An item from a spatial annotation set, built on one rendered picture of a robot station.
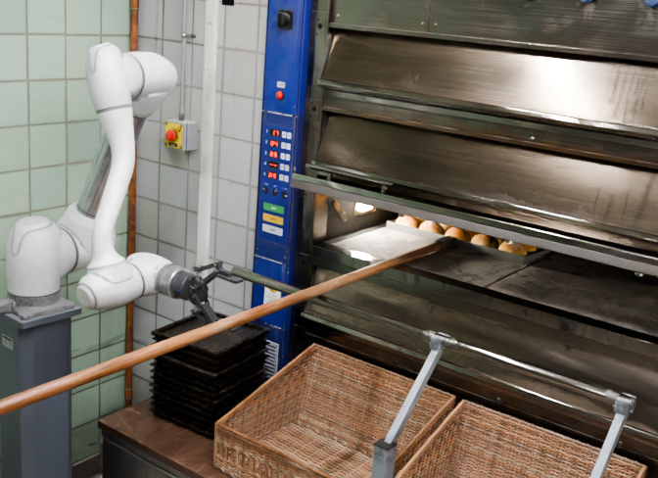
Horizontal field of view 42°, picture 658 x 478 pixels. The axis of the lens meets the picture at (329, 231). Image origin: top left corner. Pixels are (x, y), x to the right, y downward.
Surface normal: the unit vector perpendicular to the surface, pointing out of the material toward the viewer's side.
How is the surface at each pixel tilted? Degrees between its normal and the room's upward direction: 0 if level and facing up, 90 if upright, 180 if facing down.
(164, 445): 0
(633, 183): 70
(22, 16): 90
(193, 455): 0
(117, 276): 64
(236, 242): 90
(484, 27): 90
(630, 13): 90
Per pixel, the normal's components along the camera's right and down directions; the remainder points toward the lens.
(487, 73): -0.54, -0.17
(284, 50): -0.60, 0.17
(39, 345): 0.76, 0.23
